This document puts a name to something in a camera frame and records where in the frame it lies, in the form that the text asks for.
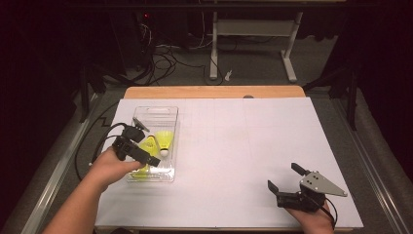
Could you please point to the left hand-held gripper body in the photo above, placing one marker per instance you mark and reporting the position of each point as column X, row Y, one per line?
column 128, row 146

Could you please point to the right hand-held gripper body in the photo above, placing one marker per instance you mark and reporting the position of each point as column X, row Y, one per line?
column 298, row 201

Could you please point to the clear plastic box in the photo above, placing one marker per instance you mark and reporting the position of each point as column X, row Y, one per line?
column 165, row 120

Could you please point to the person's right hand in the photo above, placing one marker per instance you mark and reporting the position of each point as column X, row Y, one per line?
column 313, row 221

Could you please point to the person's left hand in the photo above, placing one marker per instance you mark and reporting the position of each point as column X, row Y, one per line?
column 110, row 169

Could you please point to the black stand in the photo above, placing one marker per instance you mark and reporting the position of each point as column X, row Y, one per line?
column 352, row 100
column 85, row 94

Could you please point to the white board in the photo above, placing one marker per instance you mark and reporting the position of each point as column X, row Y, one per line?
column 220, row 130

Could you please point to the grey table knob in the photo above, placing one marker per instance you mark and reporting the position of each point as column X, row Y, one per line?
column 248, row 96

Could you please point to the wooden table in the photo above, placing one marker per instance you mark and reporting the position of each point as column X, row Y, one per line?
column 211, row 92

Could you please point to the small white floor object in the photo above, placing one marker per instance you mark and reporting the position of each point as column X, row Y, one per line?
column 228, row 76

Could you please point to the white metal desk frame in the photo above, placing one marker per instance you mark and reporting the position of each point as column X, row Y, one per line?
column 256, row 27

